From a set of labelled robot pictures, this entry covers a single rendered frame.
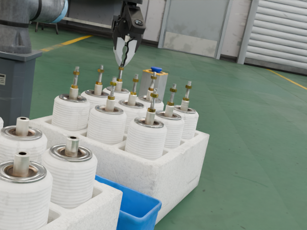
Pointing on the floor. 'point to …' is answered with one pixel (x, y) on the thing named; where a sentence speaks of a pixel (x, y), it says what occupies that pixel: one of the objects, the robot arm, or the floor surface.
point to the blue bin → (134, 207)
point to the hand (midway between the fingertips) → (123, 62)
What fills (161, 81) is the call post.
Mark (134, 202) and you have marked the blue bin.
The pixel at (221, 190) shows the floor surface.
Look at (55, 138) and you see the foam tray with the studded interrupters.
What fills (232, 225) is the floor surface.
